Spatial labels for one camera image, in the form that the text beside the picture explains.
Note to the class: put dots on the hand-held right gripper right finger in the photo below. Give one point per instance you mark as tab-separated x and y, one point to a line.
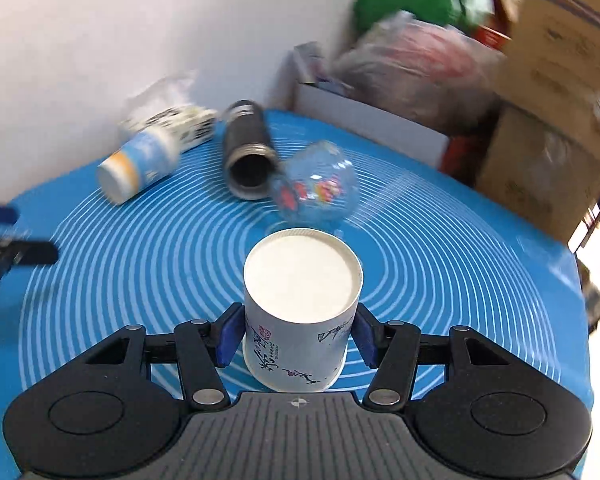
364	331

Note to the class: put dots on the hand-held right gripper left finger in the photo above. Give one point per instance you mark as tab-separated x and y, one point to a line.
229	336

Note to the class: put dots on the white paper cup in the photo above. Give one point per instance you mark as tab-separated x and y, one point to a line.
300	310

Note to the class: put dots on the clear printed glass cup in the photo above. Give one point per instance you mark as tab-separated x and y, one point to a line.
314	185

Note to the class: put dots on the blue ringed silicone mat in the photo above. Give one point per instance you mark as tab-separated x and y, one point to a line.
130	260

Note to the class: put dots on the white and blue bottle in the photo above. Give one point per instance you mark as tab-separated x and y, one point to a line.
140	159

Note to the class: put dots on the black metal flask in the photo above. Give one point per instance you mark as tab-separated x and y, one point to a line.
247	152

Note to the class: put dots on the white labelled packet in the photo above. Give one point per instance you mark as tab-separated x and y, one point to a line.
165	110

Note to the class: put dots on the white open cardboard box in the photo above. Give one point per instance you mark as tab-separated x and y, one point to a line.
370	115

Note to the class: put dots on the small brown cardboard box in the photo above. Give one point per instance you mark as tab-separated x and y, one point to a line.
535	170

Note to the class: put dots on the translucent bag with red contents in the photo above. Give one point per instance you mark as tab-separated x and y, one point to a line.
420	75

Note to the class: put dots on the red box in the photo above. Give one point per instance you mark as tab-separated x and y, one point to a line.
490	35

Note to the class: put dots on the large brown cardboard box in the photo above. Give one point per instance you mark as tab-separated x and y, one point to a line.
565	50

